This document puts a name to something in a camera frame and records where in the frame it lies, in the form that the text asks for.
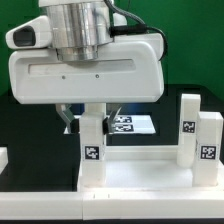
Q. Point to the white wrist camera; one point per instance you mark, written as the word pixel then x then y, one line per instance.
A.
pixel 35 34

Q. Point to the white desk top tray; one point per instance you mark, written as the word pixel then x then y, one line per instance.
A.
pixel 141 167

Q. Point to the white marker sheet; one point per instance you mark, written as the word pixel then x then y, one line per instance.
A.
pixel 134 124

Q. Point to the white left border block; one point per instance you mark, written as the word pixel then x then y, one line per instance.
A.
pixel 3 158

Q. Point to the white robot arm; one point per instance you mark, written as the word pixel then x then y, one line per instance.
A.
pixel 85 51

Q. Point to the white front border bar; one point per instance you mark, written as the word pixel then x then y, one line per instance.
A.
pixel 111 205

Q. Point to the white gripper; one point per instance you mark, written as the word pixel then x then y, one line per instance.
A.
pixel 126 70

